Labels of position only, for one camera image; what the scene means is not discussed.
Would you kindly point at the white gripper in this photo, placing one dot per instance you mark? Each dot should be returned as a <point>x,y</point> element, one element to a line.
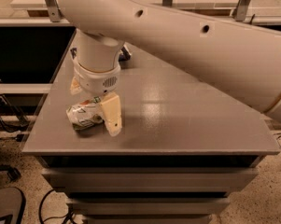
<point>95,80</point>

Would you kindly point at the green white 7up can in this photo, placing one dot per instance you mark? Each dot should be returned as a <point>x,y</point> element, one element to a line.
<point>85,114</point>

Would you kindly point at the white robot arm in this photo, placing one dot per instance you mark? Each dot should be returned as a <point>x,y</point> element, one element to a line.
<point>241,60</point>

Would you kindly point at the blue chip bag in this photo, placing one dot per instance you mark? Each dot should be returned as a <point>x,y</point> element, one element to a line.
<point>124,55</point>

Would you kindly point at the grey drawer cabinet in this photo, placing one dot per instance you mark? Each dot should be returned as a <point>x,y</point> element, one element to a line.
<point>183,149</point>

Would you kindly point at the black office chair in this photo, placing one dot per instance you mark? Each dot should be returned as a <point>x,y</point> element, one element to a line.
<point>12,204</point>

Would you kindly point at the metal railing post left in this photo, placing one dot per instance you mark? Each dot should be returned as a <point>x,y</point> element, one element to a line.
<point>53,10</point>

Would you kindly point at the metal railing post right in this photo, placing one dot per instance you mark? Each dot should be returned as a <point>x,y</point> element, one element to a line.
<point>239,14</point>

